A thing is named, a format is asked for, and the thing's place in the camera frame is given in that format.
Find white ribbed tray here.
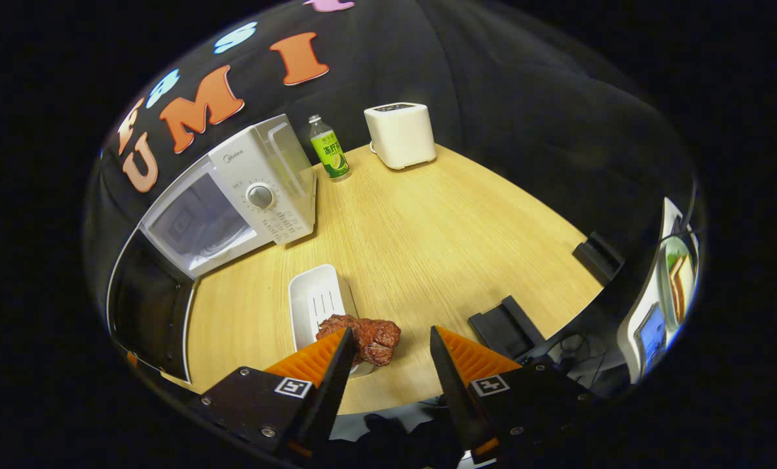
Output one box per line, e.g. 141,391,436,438
288,264,376,378

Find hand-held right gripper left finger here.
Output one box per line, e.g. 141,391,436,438
190,327,358,460

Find white microwave oven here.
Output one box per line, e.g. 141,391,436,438
106,114,318,385

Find white toaster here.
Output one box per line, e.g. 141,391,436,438
364,102,438,171

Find brown braised meat piece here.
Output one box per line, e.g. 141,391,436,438
315,314,402,367

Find white framed screen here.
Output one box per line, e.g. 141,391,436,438
616,195,700,385

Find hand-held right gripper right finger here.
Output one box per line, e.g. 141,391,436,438
431,326,594,464

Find black stand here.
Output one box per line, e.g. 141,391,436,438
572,231,625,287
468,295,546,360

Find green label drink bottle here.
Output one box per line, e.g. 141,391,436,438
308,115,352,183

